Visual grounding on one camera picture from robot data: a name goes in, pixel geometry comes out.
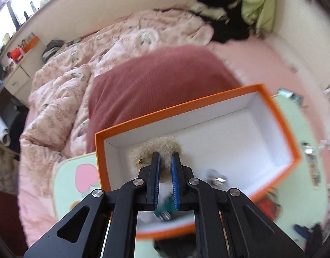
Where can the red container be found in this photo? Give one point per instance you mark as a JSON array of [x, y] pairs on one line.
[[15, 53]]

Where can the pile of black clothes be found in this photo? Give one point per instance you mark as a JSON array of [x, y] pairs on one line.
[[229, 24]]

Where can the silver metal object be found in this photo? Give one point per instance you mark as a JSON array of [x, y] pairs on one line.
[[216, 178]]

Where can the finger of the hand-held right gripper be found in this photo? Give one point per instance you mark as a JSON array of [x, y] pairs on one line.
[[302, 229]]

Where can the pink floral quilt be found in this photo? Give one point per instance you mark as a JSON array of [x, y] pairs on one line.
[[60, 99]]

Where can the grey folded clothing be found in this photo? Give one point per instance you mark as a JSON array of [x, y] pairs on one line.
[[53, 49]]

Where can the orange cardboard box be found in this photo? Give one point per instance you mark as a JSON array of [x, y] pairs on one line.
[[221, 139]]

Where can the dark pink pillow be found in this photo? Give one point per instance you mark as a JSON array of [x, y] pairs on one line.
[[159, 80]]

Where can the light green hanging garment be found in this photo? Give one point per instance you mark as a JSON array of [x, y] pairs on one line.
[[253, 2]]

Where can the green cartoon printed desktop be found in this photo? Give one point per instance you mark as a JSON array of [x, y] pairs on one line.
[[294, 193]]

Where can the white drawer cabinet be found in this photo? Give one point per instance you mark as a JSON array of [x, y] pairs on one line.
[[17, 82]]

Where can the foil snack strip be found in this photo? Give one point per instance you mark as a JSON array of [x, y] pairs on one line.
[[311, 164]]

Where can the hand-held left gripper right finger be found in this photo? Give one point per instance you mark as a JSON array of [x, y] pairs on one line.
[[176, 182]]

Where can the green small toy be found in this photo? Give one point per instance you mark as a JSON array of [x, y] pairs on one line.
[[166, 207]]

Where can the silver foil wrapper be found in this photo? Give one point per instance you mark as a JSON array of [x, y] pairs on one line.
[[288, 95]]

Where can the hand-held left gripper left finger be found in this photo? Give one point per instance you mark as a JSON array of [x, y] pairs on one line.
[[155, 182]]

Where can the orange tray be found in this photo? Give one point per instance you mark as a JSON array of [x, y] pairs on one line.
[[30, 44]]

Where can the beige furry pompom toy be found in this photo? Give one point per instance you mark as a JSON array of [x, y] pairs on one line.
[[165, 145]]

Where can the pink bed sheet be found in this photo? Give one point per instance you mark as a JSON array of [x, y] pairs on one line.
[[261, 64]]

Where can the rolled white paper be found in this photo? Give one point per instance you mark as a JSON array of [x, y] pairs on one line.
[[2, 129]]

